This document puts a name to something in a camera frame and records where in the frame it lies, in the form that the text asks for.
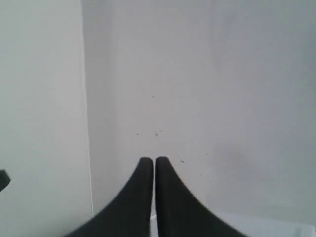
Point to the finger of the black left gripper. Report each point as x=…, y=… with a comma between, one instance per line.
x=4, y=180

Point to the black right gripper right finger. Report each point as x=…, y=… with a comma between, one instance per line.
x=179, y=213

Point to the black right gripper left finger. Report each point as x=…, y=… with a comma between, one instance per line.
x=128, y=214

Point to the white translucent drawer cabinet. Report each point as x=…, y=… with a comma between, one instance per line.
x=225, y=88

